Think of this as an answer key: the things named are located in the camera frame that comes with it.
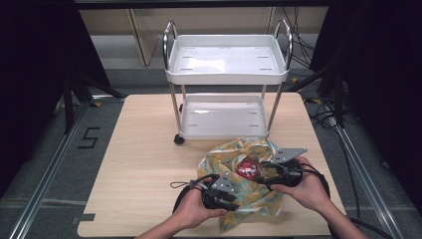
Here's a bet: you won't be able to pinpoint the red round object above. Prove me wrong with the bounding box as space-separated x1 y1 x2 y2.
236 156 260 181

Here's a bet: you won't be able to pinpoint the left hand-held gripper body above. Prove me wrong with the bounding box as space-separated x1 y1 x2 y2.
201 171 235 210

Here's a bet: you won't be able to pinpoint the beige wooden cabinet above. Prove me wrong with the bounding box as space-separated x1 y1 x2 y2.
79 7 329 67

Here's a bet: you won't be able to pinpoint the white two-tier cart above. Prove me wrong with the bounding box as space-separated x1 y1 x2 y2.
161 18 295 145

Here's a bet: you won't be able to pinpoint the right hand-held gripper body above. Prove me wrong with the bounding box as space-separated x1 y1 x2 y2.
270 147 309 188

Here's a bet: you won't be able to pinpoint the person's left hand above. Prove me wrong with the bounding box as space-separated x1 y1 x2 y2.
171 177 230 230

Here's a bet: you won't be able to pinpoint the dark curtain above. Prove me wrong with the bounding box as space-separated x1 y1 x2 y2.
0 0 111 198
310 0 422 213

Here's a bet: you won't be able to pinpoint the bundle of black wall cables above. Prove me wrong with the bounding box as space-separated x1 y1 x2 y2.
281 6 320 70

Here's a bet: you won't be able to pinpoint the metal floor rail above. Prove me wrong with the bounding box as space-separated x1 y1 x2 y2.
322 103 405 239
8 95 125 239

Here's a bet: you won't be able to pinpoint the person's right hand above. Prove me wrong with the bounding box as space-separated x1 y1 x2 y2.
270 155 328 214

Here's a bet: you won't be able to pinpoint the black tripod stand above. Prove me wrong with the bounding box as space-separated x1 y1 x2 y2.
61 71 126 134
288 63 346 129

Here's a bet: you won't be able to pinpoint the black floor cables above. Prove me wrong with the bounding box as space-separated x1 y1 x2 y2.
304 95 361 131

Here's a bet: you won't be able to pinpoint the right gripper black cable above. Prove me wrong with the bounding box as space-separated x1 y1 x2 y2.
298 161 394 239

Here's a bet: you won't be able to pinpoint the orange slice print bag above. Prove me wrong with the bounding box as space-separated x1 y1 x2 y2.
196 135 286 232

